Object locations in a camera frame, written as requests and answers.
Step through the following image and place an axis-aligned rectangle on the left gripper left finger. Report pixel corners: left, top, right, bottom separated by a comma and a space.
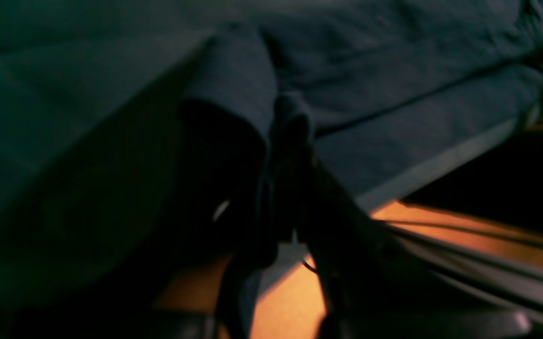
149, 122, 300, 339

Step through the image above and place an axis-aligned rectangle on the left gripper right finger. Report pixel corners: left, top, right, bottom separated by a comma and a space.
295, 151, 533, 339

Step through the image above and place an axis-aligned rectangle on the dark blue T-shirt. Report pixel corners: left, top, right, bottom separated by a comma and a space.
179, 0, 543, 199

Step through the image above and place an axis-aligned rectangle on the light blue table cloth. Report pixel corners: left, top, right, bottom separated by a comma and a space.
0, 0, 543, 311

